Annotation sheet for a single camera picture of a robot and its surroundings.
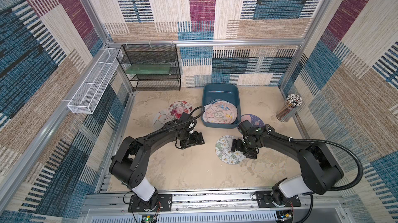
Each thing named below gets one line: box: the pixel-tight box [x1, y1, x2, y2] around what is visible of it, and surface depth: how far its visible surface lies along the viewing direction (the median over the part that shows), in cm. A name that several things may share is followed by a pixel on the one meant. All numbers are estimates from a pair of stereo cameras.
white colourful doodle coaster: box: [203, 100, 238, 125], surface depth 104 cm
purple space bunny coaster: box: [240, 114, 265, 128], surface depth 105 cm
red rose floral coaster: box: [166, 100, 193, 120], surface depth 111 cm
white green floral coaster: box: [215, 134, 247, 165], surface depth 91 cm
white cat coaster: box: [152, 110, 172, 131], surface depth 107 cm
